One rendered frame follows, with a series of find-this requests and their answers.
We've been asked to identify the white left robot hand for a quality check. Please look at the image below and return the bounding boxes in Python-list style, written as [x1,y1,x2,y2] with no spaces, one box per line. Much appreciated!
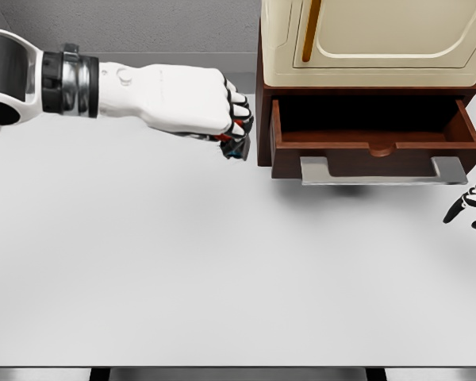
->
[141,64,255,147]

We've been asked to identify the small dark switch red blue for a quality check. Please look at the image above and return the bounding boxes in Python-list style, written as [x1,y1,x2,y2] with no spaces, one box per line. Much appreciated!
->
[215,133,252,162]

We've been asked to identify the brown wooden drawer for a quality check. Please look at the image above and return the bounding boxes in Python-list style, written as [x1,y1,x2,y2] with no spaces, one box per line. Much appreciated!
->
[270,97,476,187]

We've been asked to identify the cream cabinet with brown base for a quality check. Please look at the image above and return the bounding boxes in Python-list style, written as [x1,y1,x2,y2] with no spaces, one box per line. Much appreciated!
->
[255,0,476,168]

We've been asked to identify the cream cabinet door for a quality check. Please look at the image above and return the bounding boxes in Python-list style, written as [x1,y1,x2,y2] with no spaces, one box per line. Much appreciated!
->
[292,0,476,70]

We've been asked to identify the orange door handle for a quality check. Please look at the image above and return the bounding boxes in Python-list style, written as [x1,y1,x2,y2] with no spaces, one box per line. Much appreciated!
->
[301,0,323,64]

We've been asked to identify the silver drawer handle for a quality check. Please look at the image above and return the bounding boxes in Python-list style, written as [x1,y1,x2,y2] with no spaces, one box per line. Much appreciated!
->
[299,156,470,187]

